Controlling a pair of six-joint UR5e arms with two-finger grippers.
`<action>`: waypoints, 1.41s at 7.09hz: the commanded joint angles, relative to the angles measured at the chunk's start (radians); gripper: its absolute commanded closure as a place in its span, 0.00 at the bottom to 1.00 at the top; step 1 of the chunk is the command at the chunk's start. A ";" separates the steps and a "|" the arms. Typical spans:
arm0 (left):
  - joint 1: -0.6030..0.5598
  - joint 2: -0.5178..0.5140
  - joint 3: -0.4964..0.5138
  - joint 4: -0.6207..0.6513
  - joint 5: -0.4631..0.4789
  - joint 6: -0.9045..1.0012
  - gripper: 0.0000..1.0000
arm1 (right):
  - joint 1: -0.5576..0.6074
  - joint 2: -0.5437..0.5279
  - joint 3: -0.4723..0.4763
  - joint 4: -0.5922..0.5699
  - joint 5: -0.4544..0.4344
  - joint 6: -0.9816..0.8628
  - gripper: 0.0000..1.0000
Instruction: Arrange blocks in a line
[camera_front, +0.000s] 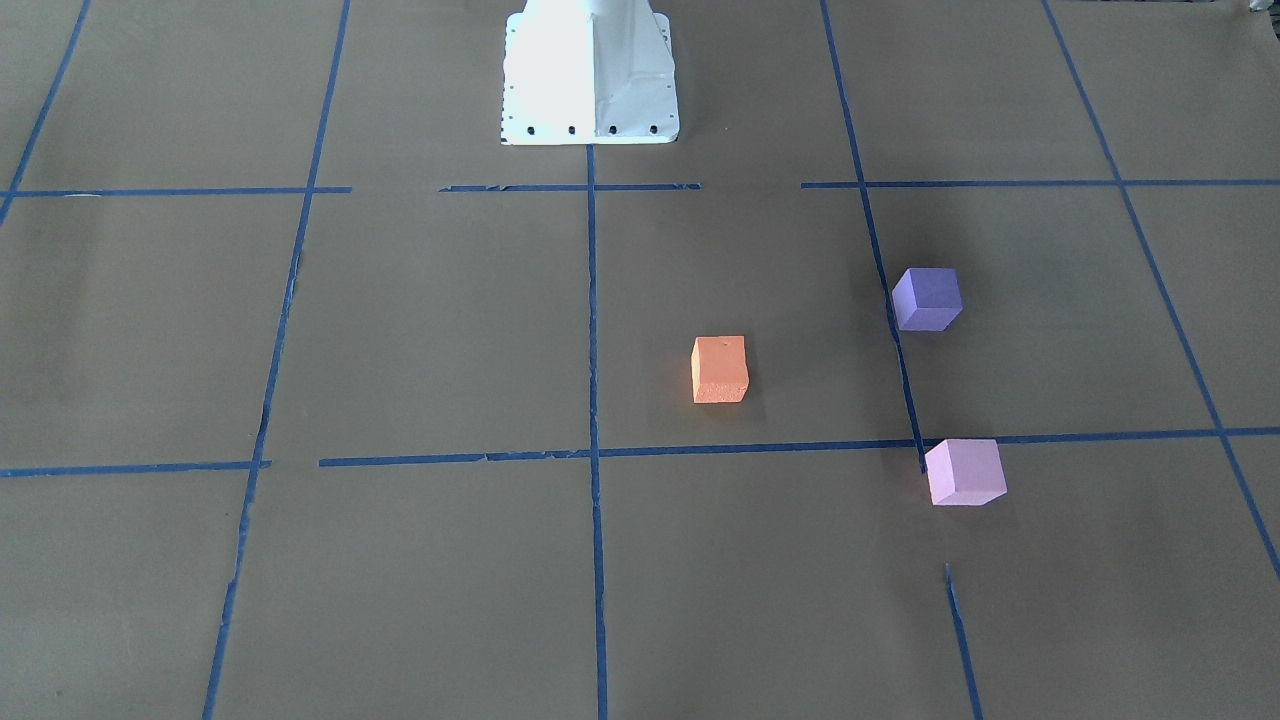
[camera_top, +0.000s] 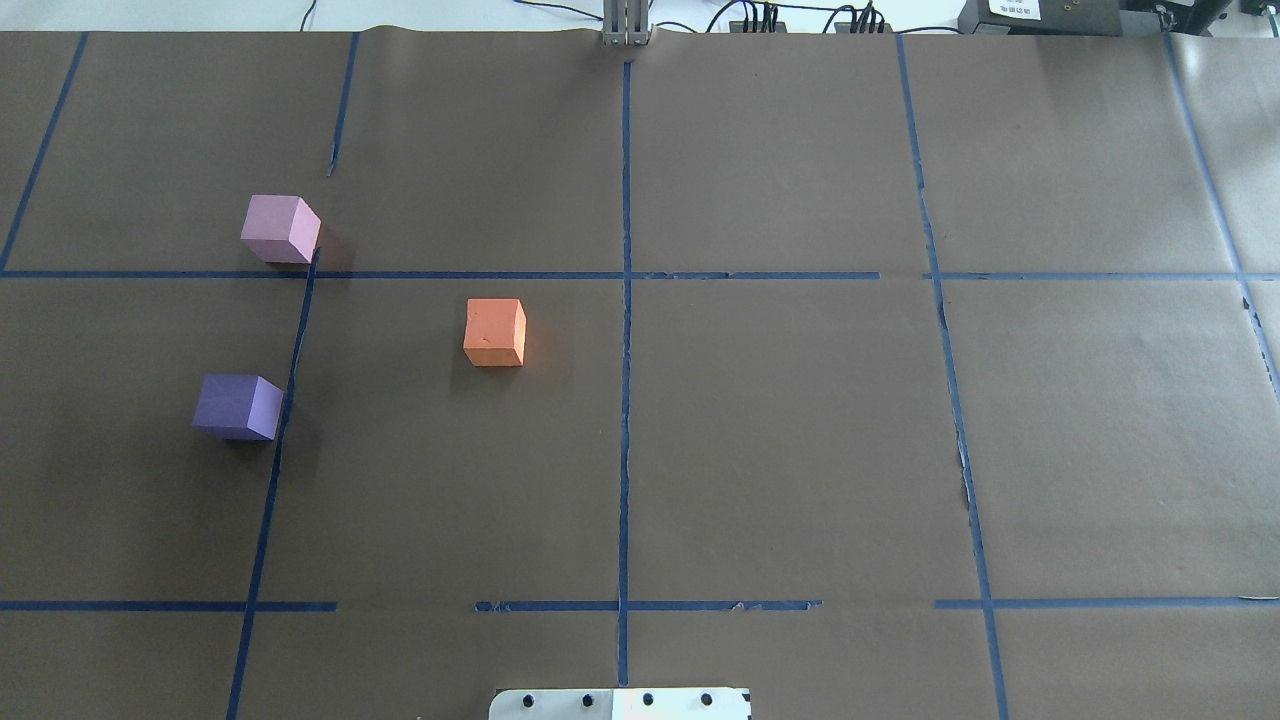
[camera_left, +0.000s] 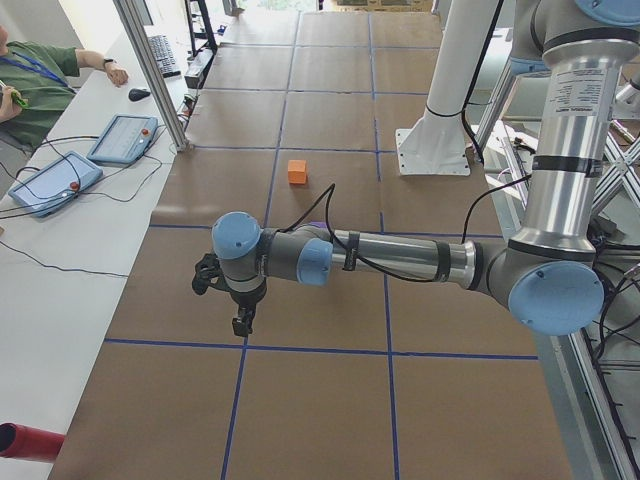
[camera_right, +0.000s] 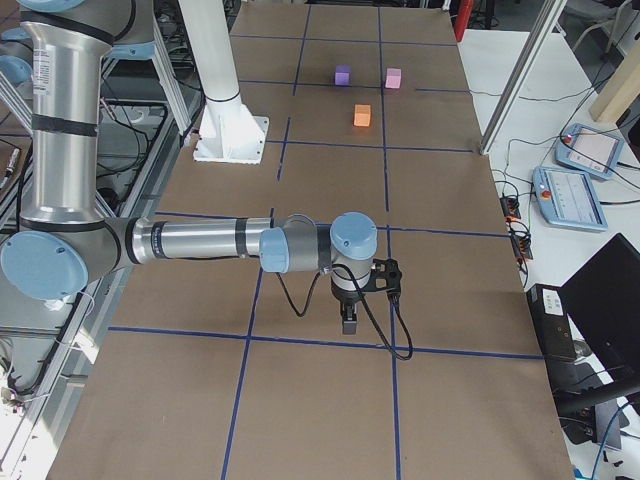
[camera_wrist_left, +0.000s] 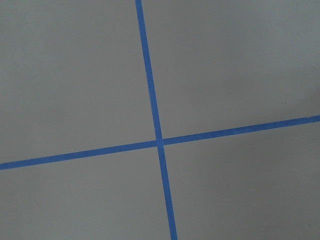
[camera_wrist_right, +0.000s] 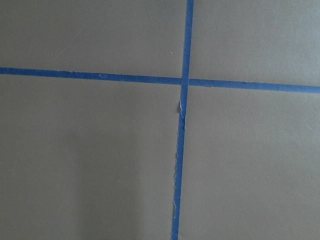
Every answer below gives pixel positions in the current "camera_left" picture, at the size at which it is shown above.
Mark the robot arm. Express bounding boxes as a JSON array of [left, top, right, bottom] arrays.
[[197, 1, 639, 337]]

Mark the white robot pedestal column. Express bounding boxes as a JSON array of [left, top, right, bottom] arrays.
[[396, 0, 503, 176]]

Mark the teach pendant tablet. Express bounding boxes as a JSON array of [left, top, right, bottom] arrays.
[[8, 151, 103, 217], [87, 114, 158, 165]]

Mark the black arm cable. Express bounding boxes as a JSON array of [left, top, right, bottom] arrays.
[[277, 173, 534, 284]]

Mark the orange foam cube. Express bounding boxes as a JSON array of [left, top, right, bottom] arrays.
[[287, 159, 308, 185]]

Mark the red cylinder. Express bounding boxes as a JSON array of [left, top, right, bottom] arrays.
[[1, 422, 65, 463]]

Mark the aluminium frame post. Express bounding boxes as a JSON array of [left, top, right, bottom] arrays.
[[113, 0, 189, 152]]

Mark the near teach pendant tablet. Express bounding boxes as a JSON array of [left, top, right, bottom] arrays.
[[8, 151, 103, 217]]

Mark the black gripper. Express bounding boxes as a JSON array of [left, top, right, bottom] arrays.
[[230, 285, 265, 336]]

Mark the far teach pendant tablet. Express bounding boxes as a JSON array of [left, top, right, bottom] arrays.
[[87, 114, 158, 165]]

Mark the black computer mouse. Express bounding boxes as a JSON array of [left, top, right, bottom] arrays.
[[128, 88, 151, 102]]

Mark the seated person in green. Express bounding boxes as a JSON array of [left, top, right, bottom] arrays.
[[1, 29, 129, 149]]

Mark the black keyboard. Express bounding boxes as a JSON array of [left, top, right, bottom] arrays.
[[147, 35, 181, 78]]

